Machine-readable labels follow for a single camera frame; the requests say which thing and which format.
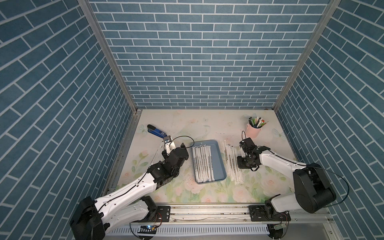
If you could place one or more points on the blue storage tray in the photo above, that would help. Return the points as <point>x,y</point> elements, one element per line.
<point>218,163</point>

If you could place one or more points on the pink pen cup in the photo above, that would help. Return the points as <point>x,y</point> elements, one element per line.
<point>252,132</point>

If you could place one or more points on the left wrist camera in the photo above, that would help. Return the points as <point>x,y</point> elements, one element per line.
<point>168,144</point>

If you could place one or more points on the blue stapler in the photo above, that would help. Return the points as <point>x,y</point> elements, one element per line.
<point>155,131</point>

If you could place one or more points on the right wrapped straw pile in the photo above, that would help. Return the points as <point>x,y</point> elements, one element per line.
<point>231,156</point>

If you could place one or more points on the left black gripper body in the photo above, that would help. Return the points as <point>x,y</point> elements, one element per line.
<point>186,154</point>

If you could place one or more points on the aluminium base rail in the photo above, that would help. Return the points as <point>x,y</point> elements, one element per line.
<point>216,213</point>

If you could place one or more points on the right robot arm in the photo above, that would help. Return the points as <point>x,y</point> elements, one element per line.
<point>312,188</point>

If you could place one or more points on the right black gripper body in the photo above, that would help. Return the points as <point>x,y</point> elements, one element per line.
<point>243,162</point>

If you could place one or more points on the straw being gripped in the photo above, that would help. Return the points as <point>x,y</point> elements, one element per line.
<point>202,163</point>

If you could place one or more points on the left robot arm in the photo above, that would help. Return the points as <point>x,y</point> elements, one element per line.
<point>93,219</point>

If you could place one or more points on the pens in cup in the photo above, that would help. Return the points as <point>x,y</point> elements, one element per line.
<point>257,123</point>

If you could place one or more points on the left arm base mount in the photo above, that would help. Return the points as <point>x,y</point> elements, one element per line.
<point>162,214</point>

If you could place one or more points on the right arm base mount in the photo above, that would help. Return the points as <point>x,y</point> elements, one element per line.
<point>263,213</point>

